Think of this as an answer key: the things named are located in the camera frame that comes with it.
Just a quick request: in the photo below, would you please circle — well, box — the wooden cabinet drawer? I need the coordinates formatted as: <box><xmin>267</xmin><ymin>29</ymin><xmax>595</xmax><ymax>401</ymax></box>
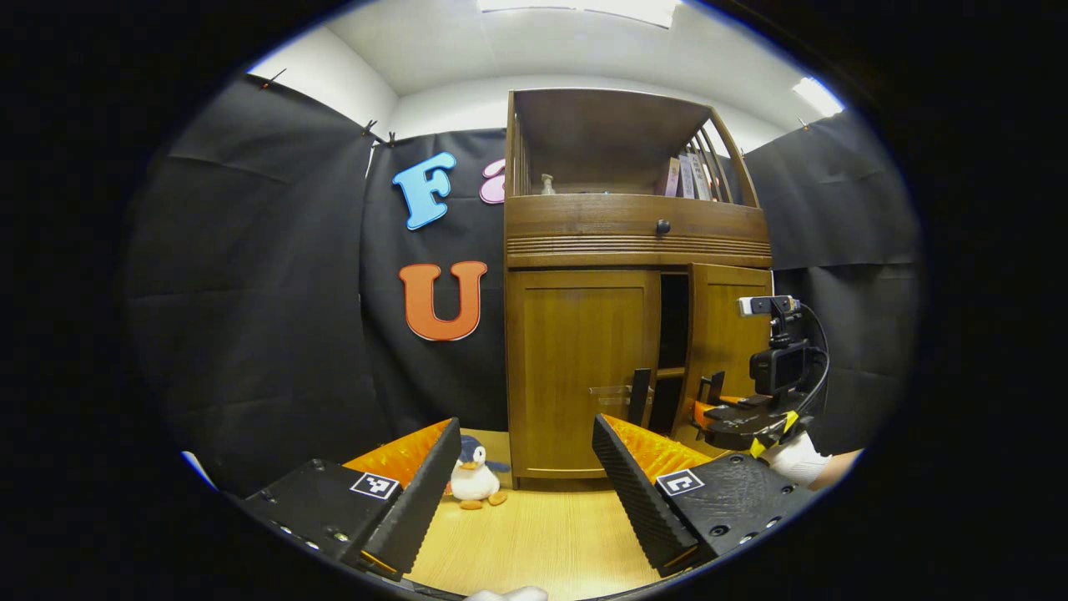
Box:
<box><xmin>505</xmin><ymin>194</ymin><xmax>773</xmax><ymax>268</ymax></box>

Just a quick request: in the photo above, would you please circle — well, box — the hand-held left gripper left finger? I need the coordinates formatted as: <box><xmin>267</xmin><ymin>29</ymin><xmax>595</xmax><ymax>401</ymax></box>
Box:
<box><xmin>238</xmin><ymin>417</ymin><xmax>462</xmax><ymax>583</ymax></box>

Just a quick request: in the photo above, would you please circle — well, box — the penguin plush toy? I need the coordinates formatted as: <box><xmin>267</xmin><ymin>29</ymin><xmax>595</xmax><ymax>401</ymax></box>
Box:
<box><xmin>445</xmin><ymin>434</ymin><xmax>510</xmax><ymax>511</ymax></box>

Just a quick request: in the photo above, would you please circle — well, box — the wooden double-door shoe cabinet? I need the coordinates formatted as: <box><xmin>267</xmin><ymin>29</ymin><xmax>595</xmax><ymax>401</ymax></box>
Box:
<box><xmin>503</xmin><ymin>88</ymin><xmax>774</xmax><ymax>491</ymax></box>

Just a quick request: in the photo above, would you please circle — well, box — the wooden shoe cabinet door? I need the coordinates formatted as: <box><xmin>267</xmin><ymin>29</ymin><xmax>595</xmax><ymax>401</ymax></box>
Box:
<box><xmin>672</xmin><ymin>263</ymin><xmax>774</xmax><ymax>458</ymax></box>
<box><xmin>506</xmin><ymin>269</ymin><xmax>662</xmax><ymax>481</ymax></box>

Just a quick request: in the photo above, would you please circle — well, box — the black backdrop cloth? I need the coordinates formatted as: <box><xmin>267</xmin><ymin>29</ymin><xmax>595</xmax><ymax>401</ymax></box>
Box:
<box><xmin>123</xmin><ymin>73</ymin><xmax>923</xmax><ymax>502</ymax></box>

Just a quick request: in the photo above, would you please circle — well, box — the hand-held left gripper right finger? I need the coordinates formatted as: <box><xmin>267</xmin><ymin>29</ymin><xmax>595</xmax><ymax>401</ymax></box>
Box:
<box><xmin>592</xmin><ymin>413</ymin><xmax>823</xmax><ymax>578</ymax></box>

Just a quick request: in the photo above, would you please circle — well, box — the ceiling light panel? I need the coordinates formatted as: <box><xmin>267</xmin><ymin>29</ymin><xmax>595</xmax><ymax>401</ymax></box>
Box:
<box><xmin>791</xmin><ymin>77</ymin><xmax>845</xmax><ymax>118</ymax></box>

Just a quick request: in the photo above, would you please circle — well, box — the white book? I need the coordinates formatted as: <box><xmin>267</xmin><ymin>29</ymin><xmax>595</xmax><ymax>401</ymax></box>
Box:
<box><xmin>688</xmin><ymin>150</ymin><xmax>714</xmax><ymax>201</ymax></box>

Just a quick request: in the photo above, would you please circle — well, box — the black camera cable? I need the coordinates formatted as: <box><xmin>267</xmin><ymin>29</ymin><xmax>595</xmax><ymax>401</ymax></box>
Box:
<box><xmin>797</xmin><ymin>303</ymin><xmax>833</xmax><ymax>418</ymax></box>

